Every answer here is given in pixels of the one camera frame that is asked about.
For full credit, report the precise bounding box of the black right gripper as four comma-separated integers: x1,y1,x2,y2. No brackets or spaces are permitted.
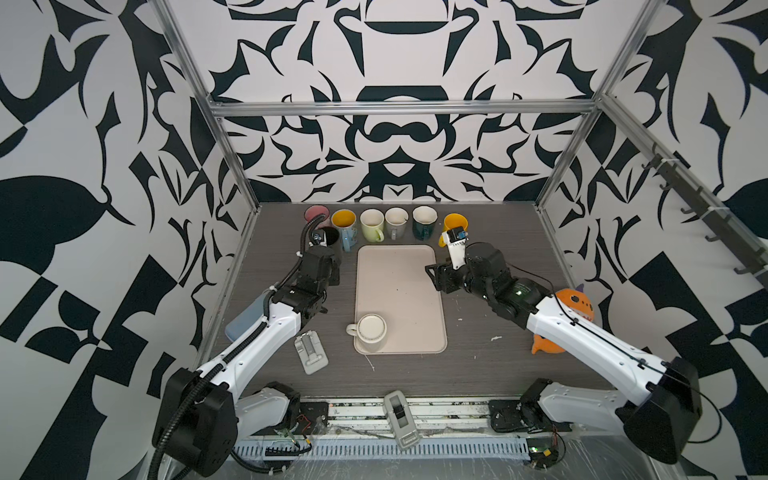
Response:
425,254,497,305

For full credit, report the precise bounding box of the black mug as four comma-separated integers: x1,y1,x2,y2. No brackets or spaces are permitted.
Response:
316,226,343,264

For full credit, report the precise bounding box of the blue butterfly mug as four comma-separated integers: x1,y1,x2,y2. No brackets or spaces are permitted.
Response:
331,209,358,252

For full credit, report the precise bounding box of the pink patterned mug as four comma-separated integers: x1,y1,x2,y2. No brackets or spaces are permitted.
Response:
304,205,331,228

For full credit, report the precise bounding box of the yellow mug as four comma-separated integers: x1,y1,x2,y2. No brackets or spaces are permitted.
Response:
439,213,469,248

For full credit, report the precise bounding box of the dark green mug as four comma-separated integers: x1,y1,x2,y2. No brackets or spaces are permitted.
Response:
412,205,438,241

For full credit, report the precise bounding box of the light green mug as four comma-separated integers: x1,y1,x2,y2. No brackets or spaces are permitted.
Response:
360,209,385,243

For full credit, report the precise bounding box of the white mug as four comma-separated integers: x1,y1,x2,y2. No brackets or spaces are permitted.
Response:
346,313,388,352

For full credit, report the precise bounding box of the grey mug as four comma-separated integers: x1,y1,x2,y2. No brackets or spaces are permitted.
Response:
385,207,409,241

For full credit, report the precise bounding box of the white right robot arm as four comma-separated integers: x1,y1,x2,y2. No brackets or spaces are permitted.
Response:
424,242,709,464

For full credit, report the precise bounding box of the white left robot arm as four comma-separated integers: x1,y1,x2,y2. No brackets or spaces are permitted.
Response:
147,214,340,479

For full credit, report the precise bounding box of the beige plastic tray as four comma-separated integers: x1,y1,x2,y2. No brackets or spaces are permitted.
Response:
353,244,448,355

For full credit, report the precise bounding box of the light blue plate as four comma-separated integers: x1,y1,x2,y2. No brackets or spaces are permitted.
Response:
225,289,273,343

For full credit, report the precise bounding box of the grey block on table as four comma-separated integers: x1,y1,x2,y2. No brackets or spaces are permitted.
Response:
294,331,329,375

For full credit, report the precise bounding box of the orange shark plush toy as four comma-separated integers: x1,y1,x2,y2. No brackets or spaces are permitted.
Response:
531,288,595,354

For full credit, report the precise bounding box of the small circuit board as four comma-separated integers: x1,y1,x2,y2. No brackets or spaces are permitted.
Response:
524,434,567,471

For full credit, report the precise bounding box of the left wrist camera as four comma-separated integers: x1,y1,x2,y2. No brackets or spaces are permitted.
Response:
309,229,328,246

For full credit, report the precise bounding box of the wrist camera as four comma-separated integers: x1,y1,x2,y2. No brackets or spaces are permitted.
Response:
309,229,328,246
440,226,468,270

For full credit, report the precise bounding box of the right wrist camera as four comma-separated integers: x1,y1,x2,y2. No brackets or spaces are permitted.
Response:
440,226,468,270

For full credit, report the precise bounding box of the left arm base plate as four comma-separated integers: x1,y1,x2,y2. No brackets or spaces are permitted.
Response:
254,401,329,435

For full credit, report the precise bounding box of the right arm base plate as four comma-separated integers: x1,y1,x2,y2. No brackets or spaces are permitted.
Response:
488,399,572,433

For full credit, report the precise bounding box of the white slotted cable duct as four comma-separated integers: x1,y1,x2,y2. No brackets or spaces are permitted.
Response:
234,437,530,461

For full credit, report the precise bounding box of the black hook rail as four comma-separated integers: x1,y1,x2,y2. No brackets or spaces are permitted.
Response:
641,143,767,289

